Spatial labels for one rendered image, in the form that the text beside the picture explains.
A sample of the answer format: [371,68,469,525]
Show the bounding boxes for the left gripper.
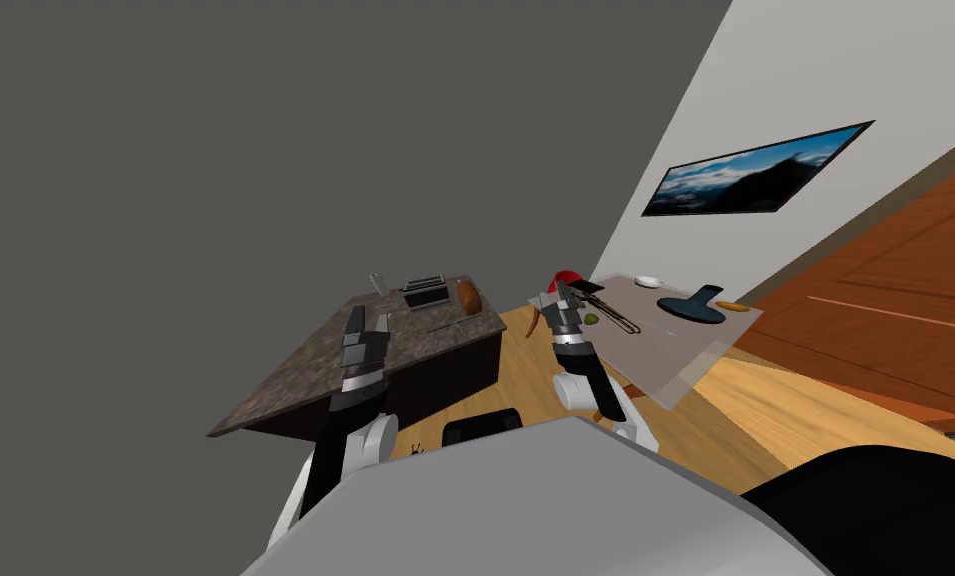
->
[340,304,394,382]

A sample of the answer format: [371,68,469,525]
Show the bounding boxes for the pale glass table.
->
[524,273,766,425]

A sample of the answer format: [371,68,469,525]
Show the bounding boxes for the mountain picture in black frame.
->
[640,119,877,219]

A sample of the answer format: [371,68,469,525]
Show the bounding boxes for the black tongs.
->
[579,292,642,336]

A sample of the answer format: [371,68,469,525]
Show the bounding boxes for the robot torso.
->
[240,407,834,576]

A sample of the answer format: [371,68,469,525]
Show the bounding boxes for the dark stone-top counter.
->
[204,271,510,443]

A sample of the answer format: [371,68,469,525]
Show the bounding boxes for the brown bread loaf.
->
[455,279,485,317]

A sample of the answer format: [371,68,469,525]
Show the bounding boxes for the black and silver toaster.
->
[400,274,453,312]

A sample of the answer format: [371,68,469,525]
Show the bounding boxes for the brown wooden door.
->
[732,147,955,435]

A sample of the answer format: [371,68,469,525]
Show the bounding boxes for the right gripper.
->
[536,281,588,339]

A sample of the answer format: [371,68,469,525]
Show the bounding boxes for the dark knife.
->
[426,315,483,335]

